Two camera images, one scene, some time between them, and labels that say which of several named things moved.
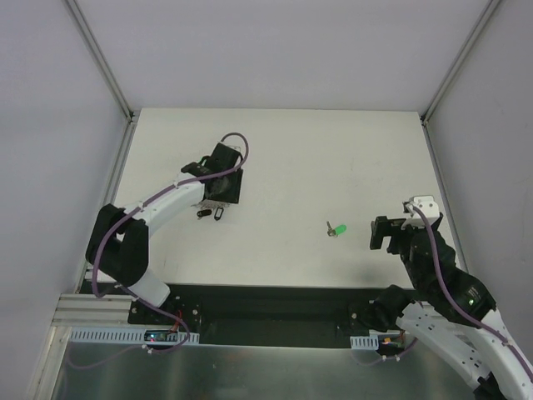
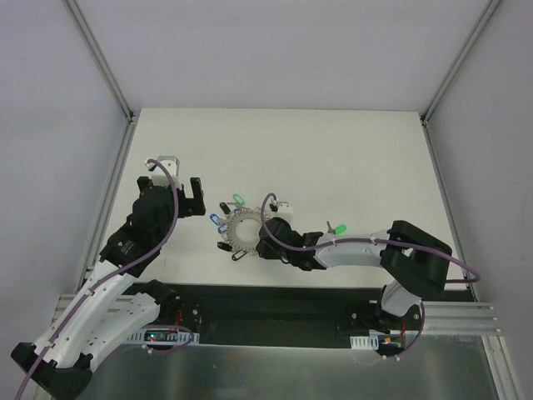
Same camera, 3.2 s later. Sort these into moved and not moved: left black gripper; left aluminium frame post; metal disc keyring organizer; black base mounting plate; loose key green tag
Moved: metal disc keyring organizer; left black gripper
Not moved: left aluminium frame post; loose key green tag; black base mounting plate
